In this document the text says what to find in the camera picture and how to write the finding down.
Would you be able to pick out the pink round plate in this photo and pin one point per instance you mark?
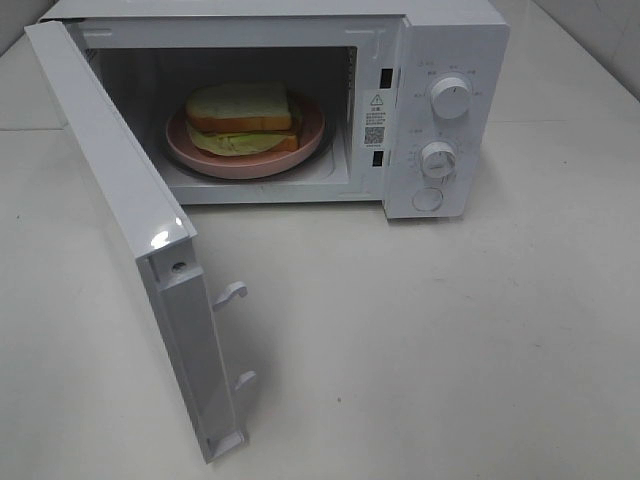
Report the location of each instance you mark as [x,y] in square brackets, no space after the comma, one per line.
[248,155]

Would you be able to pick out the white microwave oven body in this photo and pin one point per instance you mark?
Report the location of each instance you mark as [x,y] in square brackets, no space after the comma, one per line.
[150,54]

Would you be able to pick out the white upper power knob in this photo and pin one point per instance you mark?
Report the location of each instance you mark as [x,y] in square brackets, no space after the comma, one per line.
[451,96]

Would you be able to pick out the glass microwave turntable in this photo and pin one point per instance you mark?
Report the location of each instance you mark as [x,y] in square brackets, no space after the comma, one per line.
[314,160]

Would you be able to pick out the white round door button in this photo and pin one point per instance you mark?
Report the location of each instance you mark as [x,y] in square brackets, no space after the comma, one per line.
[428,199]

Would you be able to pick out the white microwave door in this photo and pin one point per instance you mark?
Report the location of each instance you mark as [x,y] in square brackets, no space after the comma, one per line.
[153,237]

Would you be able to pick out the white lower timer knob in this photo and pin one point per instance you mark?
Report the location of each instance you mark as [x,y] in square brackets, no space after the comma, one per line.
[437,159]

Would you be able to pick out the white warning label sticker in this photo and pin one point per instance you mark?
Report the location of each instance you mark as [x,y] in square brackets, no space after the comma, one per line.
[377,105]

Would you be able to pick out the toast sandwich with lettuce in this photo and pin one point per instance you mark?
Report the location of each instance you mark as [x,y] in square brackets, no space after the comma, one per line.
[241,119]

